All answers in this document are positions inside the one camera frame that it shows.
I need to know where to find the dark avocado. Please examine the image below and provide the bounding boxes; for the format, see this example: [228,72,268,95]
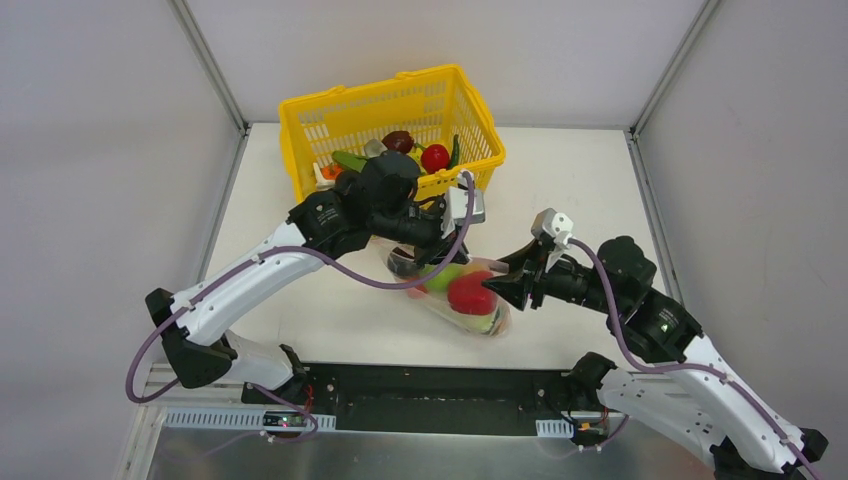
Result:
[386,252,421,279]

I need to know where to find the white radish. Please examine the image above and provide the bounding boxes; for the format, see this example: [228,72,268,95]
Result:
[451,309,511,337]

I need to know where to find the green apple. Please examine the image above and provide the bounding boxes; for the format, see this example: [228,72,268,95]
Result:
[424,263,464,293]

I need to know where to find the red bell pepper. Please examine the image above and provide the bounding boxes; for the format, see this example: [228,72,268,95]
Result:
[447,270,498,315]

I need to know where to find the clear zip top bag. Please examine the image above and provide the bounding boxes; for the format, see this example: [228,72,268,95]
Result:
[405,257,511,337]

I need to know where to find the yellow plastic basket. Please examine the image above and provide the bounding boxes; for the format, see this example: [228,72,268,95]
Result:
[277,63,507,203]

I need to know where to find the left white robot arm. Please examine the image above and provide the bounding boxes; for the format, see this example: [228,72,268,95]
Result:
[143,151,485,405]

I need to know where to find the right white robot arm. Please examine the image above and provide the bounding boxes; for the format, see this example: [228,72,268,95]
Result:
[483,236,829,479]

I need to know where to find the red tomato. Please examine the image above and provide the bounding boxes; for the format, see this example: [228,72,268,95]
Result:
[420,144,451,174]

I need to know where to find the green cucumber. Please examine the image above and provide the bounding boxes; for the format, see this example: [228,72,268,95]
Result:
[447,134,461,170]

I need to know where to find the dark red apple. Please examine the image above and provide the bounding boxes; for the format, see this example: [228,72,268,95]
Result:
[381,130,416,154]

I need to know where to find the green leafy vegetable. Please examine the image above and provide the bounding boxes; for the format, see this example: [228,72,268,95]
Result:
[331,150,368,172]

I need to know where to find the small orange pumpkin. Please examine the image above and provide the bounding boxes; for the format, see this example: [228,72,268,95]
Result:
[320,163,344,181]

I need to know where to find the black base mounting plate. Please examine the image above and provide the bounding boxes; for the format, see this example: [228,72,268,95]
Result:
[275,363,612,436]

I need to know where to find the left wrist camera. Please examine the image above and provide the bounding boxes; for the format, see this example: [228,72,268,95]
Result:
[441,169,486,239]

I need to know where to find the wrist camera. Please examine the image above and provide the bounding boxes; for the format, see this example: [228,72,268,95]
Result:
[441,169,486,239]
[531,208,574,272]

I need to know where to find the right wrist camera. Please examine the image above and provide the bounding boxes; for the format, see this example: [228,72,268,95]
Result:
[531,208,574,272]

